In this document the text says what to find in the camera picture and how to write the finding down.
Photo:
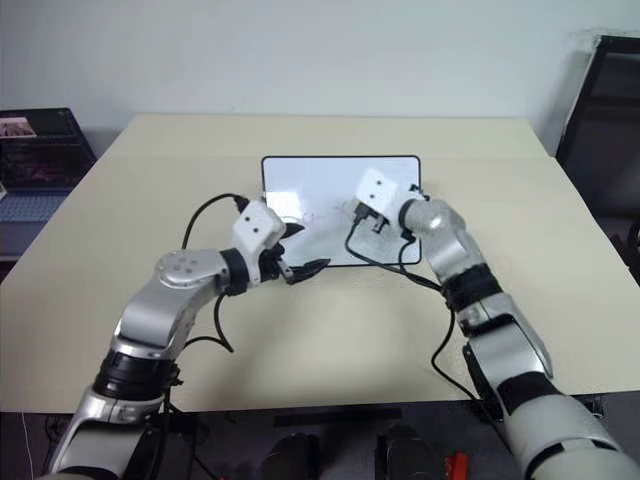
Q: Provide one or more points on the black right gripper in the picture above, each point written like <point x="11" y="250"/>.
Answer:
<point x="372" y="221"/>

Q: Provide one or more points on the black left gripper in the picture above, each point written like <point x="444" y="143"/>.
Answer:
<point x="272" y="264"/>

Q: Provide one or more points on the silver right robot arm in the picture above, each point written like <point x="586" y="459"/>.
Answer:
<point x="500" y="320"/>

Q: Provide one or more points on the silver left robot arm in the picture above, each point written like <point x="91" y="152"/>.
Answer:
<point x="170" y="300"/>

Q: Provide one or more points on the black-framed whiteboard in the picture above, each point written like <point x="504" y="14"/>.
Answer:
<point x="320" y="185"/>

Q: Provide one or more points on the black bar under table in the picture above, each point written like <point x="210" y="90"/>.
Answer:
<point x="337" y="416"/>

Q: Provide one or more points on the dark rounded shape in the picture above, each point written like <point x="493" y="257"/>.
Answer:
<point x="294" y="457"/>
<point x="407" y="452"/>

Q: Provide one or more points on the black office chair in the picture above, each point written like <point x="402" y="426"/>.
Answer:
<point x="605" y="130"/>

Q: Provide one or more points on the small red object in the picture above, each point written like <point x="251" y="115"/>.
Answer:
<point x="456" y="462"/>

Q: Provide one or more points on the open laptop computer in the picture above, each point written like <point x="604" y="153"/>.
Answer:
<point x="35" y="160"/>

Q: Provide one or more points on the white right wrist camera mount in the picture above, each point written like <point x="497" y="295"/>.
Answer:
<point x="377" y="192"/>

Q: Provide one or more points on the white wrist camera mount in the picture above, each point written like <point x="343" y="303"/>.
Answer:
<point x="377" y="192"/>
<point x="256" y="229"/>

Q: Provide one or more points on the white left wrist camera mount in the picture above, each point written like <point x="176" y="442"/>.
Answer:
<point x="256" y="229"/>

